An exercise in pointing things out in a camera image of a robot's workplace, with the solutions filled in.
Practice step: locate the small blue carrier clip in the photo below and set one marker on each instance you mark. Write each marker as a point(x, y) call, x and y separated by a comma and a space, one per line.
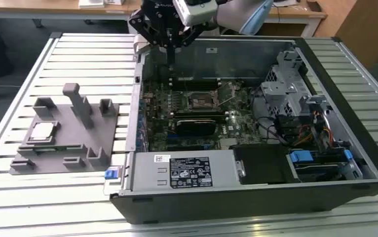
point(347, 154)

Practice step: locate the blue case latch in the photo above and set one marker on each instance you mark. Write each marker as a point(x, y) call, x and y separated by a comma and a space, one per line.
point(111, 173)

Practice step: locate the black CPU socket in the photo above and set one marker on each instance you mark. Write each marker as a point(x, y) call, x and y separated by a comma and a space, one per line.
point(200, 100)

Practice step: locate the silver square CPU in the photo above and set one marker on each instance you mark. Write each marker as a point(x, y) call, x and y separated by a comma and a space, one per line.
point(42, 130)

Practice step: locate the small silver chip heatsink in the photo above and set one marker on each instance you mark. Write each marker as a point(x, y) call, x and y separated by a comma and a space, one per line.
point(227, 143)

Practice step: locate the silver perforated drive cage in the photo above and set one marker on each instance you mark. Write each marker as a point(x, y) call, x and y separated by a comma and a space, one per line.
point(273, 98)

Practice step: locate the blue disk carrier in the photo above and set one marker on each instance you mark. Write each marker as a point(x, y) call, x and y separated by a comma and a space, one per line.
point(299, 156)

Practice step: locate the grey power supply with label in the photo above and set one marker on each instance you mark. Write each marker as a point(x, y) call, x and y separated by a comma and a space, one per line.
point(149, 170)

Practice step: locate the wooden desk white frame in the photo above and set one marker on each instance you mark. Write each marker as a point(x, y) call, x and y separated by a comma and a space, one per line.
point(96, 11)
point(291, 14)

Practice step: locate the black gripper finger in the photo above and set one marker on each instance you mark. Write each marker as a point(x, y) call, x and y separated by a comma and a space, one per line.
point(188, 37)
point(143, 27)

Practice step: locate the green RAM stick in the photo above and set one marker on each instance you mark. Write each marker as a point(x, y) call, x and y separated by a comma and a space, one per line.
point(50, 148)

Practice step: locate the wooden cabinet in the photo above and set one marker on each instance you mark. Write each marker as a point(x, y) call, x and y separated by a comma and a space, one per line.
point(366, 29)

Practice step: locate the black plastic shroud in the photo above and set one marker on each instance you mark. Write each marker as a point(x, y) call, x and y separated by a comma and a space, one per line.
point(260, 163)

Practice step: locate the white box black print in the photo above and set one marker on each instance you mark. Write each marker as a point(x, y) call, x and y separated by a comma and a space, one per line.
point(115, 2)

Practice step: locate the grey plastic parts rack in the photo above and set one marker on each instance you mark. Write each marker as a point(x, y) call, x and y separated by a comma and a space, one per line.
point(69, 118)

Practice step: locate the grey case hinge bracket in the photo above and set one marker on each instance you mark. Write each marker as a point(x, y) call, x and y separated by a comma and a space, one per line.
point(139, 45)

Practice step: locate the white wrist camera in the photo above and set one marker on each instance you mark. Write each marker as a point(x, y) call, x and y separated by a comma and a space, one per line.
point(195, 12)

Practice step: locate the small black device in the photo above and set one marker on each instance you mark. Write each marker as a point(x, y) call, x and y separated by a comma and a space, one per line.
point(314, 6)

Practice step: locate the green motherboard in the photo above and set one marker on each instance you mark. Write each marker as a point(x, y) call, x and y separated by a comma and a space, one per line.
point(241, 116)

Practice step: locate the black RAM slot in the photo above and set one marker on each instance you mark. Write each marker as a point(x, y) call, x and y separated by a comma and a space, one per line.
point(199, 113)
point(195, 87)
point(195, 81)
point(201, 116)

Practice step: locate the small black graphics card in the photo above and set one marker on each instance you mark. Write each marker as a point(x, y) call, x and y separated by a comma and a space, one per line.
point(195, 128)

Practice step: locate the black open PC case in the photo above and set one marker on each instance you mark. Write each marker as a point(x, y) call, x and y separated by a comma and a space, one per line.
point(208, 209)

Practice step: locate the plain white box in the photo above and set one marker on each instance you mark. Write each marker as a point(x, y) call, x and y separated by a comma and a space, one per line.
point(90, 3)

